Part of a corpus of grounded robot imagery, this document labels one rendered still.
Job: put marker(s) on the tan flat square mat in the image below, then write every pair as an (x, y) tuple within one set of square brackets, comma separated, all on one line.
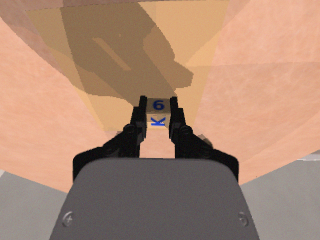
[(114, 53)]

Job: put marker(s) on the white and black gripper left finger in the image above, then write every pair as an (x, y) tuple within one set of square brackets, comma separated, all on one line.
[(127, 143)]

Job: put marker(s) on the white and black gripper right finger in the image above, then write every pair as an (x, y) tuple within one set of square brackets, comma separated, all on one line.
[(188, 144)]

